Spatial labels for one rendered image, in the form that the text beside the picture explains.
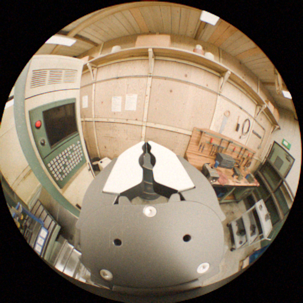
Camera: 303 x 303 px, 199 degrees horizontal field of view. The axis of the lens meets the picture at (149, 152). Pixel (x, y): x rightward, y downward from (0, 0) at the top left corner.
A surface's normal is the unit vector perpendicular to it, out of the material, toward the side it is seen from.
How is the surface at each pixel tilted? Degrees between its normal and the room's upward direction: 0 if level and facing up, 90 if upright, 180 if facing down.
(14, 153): 90
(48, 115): 90
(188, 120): 90
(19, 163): 90
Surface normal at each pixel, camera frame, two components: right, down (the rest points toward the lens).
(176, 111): -0.19, 0.50
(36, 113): 0.98, 0.18
